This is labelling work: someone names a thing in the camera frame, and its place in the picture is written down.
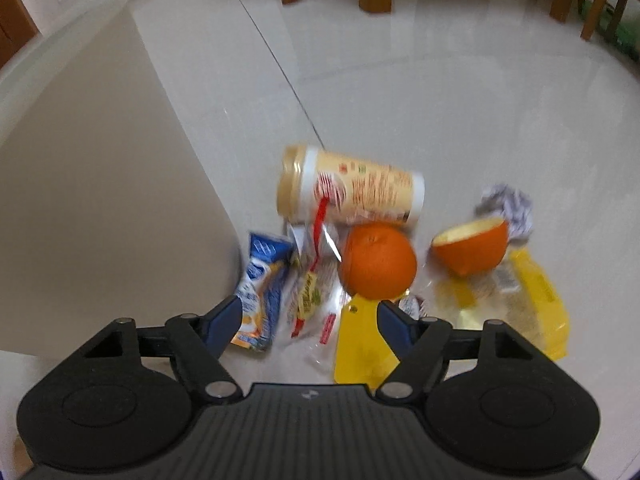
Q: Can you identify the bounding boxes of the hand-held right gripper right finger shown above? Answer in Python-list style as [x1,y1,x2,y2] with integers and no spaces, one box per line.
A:
[375,300,545,404]

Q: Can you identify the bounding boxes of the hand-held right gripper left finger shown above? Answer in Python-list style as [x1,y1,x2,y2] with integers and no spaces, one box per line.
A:
[75,295,244,404]

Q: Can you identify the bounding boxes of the small yellow packet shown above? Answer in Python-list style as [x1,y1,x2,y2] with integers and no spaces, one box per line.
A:
[334,294,426,386]

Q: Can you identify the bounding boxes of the blue white milk carton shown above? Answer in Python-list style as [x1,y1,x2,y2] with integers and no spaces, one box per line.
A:
[231,231,296,352]

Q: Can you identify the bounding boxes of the clear wrapper with red strip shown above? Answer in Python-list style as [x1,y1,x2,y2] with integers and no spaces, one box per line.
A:
[285,197,357,376]

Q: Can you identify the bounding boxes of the beige milk tea cup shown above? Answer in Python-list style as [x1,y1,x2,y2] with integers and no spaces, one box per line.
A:
[276,144,426,227]

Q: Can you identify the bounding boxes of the yellow clear bread bag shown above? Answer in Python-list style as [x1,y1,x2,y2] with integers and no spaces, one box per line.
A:
[434,247,571,361]

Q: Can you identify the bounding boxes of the white trash bin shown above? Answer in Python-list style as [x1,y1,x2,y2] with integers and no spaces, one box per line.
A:
[0,0,242,357]

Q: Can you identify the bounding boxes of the whole orange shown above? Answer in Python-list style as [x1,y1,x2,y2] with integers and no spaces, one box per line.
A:
[339,223,418,300]

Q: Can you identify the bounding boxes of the half orange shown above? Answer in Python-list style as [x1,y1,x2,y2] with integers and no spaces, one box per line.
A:
[431,217,510,277]

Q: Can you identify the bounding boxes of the crumpled paper ball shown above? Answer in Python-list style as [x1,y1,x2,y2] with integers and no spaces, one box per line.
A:
[475,184,532,241]

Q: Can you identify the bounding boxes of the wooden cabinet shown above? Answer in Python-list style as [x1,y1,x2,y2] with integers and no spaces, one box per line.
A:
[0,0,40,67]

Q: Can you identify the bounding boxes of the green bag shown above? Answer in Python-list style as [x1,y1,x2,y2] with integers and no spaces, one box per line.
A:
[600,2,640,53]

